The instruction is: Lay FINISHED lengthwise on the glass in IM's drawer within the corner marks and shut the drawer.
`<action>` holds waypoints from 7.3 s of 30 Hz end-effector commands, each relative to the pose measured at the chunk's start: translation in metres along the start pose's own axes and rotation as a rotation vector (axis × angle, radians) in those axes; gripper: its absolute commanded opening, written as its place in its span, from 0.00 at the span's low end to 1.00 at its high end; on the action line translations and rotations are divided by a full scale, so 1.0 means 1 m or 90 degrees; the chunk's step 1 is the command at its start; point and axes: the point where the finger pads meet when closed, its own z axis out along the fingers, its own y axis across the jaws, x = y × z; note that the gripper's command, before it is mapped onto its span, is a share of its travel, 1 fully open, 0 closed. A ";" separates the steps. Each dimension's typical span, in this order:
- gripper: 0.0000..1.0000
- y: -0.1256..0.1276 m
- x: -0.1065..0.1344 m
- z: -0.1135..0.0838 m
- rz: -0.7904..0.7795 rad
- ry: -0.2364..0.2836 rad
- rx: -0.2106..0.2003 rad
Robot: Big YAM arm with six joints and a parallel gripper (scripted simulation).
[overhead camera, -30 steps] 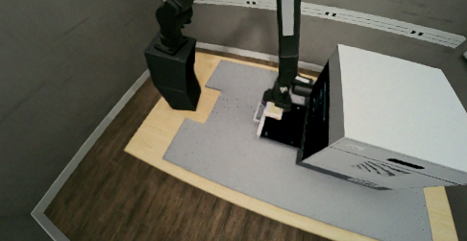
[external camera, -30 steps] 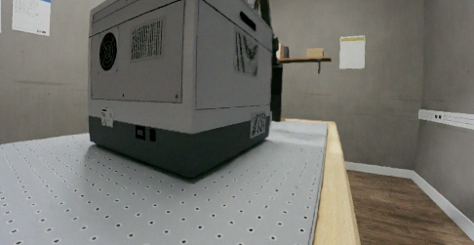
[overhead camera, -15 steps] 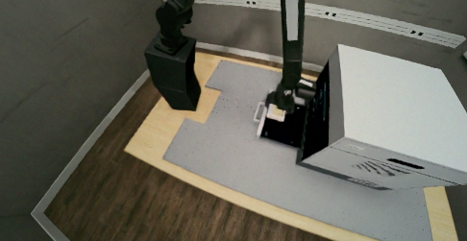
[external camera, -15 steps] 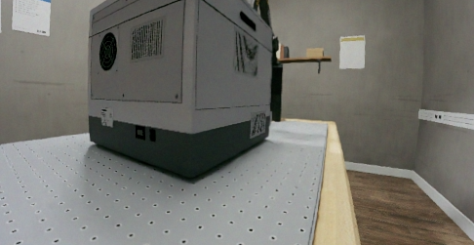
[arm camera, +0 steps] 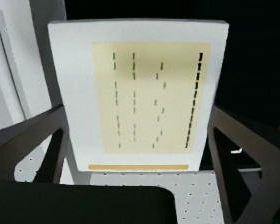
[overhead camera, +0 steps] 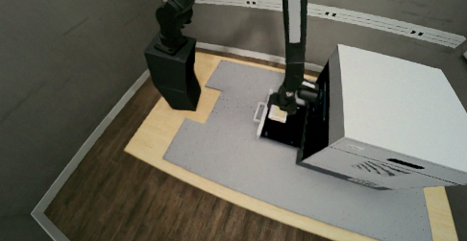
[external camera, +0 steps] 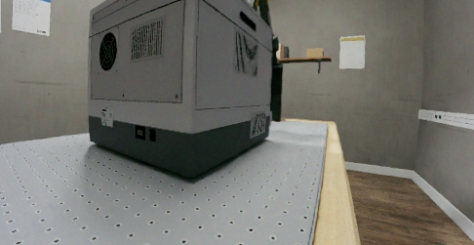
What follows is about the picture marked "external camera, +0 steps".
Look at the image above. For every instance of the grey boxy benchtop instrument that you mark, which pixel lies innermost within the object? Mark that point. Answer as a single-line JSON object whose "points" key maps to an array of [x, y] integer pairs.
{"points": [[180, 84]]}

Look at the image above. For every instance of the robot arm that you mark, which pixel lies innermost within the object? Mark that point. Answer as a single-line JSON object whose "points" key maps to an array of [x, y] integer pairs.
{"points": [[265, 15]]}

